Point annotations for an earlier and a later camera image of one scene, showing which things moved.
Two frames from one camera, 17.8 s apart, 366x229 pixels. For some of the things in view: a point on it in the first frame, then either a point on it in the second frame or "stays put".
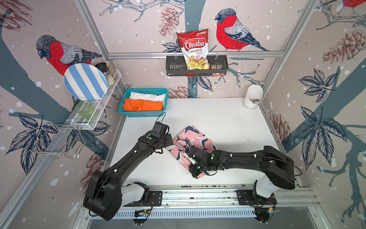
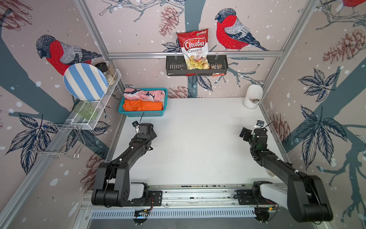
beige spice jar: [111, 70] stays put
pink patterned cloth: [190, 136] → [130, 94]
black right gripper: [193, 173] → [247, 133]
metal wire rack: [60, 139] stays put
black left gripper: [169, 139] → [152, 134]
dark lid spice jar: [103, 67] stays put
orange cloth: [142, 105] stays put
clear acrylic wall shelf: [87, 114] stays put
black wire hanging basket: [176, 66] stays put
